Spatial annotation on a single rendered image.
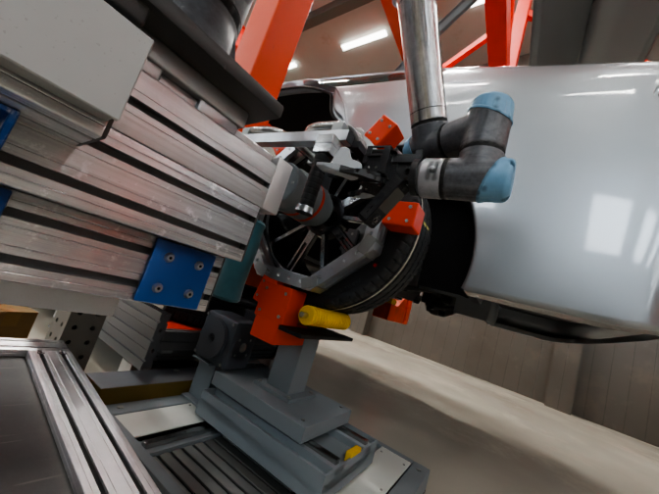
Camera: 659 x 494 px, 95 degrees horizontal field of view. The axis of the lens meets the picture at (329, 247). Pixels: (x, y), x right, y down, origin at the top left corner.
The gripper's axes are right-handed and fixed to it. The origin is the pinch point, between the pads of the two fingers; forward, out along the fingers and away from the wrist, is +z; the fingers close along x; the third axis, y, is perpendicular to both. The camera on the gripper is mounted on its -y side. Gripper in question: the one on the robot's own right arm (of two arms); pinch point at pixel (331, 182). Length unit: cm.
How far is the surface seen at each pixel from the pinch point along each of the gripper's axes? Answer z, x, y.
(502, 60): 9, -224, 236
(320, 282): 8.6, -20.3, -22.0
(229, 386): 34, -25, -62
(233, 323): 41, -24, -44
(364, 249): -2.3, -20.2, -10.0
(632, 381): -185, -526, -27
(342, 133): 2.6, -2.0, 13.9
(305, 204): 4.4, 1.4, -6.2
